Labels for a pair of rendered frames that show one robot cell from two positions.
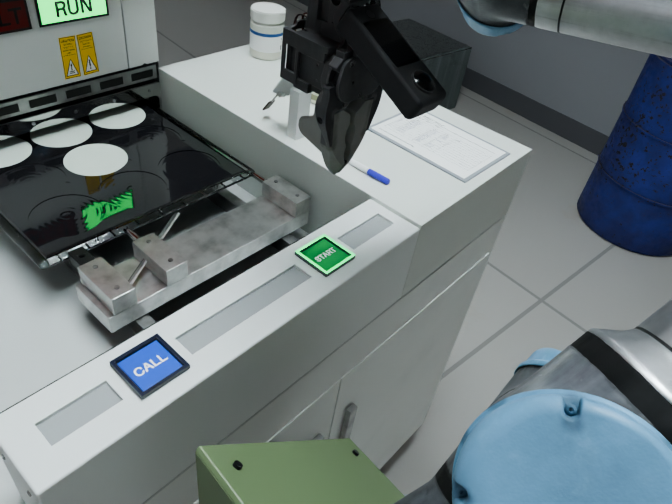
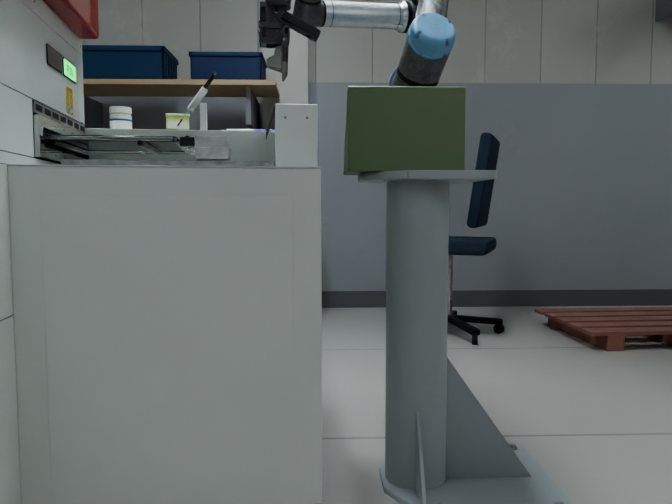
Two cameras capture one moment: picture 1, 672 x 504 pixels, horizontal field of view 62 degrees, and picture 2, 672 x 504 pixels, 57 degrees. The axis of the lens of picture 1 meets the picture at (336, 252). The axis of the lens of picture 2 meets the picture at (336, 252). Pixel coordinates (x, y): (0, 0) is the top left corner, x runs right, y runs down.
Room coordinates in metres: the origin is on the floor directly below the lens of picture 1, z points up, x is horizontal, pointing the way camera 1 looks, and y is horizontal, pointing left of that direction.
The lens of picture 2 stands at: (-0.81, 1.14, 0.74)
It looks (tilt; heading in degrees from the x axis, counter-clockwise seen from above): 4 degrees down; 316
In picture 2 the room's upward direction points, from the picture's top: straight up
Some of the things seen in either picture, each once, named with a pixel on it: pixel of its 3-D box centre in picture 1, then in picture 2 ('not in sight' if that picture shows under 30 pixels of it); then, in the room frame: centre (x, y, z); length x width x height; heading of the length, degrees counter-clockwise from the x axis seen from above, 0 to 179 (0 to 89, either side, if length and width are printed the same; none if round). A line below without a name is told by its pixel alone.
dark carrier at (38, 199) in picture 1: (95, 160); (112, 145); (0.77, 0.42, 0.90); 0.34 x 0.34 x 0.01; 54
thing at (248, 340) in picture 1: (250, 343); (288, 147); (0.45, 0.09, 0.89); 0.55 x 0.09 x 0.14; 144
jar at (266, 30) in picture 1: (267, 31); (120, 122); (1.16, 0.21, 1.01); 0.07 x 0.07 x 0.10
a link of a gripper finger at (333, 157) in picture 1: (319, 134); (277, 62); (0.55, 0.04, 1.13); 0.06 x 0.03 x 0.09; 54
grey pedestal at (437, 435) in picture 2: not in sight; (456, 330); (0.11, -0.20, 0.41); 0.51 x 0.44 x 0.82; 48
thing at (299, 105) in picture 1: (293, 94); (197, 109); (0.85, 0.11, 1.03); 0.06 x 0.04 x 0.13; 54
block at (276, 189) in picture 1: (285, 195); not in sight; (0.76, 0.10, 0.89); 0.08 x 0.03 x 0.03; 54
